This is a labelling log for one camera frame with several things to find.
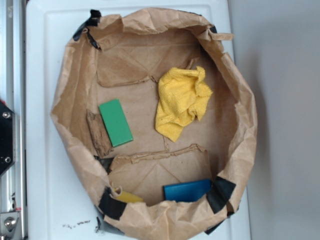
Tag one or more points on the yellow cloth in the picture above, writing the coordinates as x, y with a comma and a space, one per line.
183, 97

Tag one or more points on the brown paper bag bin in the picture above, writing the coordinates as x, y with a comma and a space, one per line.
114, 57

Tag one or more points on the green rectangular block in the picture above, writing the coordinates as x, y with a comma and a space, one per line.
115, 123

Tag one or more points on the brown wooden piece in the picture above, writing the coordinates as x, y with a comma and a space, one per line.
99, 135

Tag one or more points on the blue rectangular block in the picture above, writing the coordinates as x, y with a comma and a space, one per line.
187, 191

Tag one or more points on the yellow block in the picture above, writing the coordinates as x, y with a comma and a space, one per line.
126, 197

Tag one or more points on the black mounting plate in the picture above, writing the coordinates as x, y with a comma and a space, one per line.
6, 138

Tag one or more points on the aluminium frame rail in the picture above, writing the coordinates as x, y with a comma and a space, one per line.
13, 200

